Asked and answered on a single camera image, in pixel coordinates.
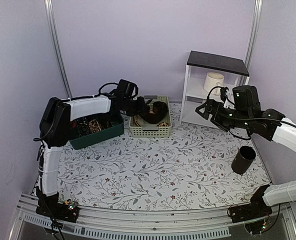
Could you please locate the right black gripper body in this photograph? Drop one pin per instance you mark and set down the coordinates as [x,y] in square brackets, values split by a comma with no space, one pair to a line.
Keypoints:
[226,121]

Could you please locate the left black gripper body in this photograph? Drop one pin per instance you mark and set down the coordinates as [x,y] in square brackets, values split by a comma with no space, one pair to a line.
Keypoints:
[133,108]

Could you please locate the dark red patterned tie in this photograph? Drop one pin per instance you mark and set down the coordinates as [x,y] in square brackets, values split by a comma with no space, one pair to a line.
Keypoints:
[155,114]

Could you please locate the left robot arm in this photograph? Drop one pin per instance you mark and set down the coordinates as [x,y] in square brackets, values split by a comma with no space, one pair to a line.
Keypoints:
[55,133]

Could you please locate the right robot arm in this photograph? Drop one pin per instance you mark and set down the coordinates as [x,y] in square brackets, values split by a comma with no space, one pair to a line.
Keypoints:
[245,113]

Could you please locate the tan black patterned tie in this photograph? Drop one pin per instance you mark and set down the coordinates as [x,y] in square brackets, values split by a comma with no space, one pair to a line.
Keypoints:
[139,122]

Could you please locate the beige plastic slotted basket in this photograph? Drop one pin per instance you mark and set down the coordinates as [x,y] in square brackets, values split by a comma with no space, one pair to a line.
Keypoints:
[152,131]

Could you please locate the dark green divided organizer box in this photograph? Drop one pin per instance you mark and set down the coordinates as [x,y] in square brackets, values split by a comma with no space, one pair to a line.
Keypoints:
[115,130]

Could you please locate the dark brown rolled tie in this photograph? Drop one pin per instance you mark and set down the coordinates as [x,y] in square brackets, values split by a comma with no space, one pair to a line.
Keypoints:
[105,122]

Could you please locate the dark brown cylinder cup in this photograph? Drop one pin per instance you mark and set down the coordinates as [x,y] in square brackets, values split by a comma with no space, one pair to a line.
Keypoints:
[243,159]

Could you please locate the cream ceramic mug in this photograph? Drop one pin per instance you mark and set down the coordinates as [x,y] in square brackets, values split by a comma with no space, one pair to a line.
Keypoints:
[213,79]

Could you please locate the tan patterned rolled tie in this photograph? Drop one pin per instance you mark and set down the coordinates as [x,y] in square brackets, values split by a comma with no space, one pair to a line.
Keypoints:
[94,126]

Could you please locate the white shelf with black top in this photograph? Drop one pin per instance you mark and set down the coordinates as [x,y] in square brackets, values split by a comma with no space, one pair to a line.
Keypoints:
[194,87]

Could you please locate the black white dotted rolled tie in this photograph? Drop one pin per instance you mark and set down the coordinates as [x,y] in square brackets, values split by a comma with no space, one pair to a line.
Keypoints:
[83,127]

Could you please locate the floral white table mat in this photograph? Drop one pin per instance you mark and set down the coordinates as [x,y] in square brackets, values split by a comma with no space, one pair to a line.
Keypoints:
[189,170]

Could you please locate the red black rolled tie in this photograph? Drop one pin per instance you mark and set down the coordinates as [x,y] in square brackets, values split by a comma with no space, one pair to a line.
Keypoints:
[74,125]

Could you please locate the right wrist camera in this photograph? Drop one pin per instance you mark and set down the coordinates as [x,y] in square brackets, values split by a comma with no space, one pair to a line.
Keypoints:
[224,96]

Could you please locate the right aluminium frame post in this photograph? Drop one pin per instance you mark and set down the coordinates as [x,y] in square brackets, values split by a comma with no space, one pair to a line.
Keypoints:
[253,32]

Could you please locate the aluminium frame post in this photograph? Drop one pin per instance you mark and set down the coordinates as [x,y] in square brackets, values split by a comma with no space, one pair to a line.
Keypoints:
[56,45]
[253,32]

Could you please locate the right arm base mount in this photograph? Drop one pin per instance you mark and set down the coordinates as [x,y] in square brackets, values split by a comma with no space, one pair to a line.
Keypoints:
[250,211]

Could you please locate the aluminium front rail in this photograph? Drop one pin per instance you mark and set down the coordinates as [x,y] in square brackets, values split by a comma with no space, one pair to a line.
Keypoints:
[221,223]

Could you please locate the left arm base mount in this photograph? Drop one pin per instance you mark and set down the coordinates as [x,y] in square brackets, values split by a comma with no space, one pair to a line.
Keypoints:
[66,211]

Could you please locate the left aluminium frame post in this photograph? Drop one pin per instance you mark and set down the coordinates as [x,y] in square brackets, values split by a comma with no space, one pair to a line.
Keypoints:
[56,45]

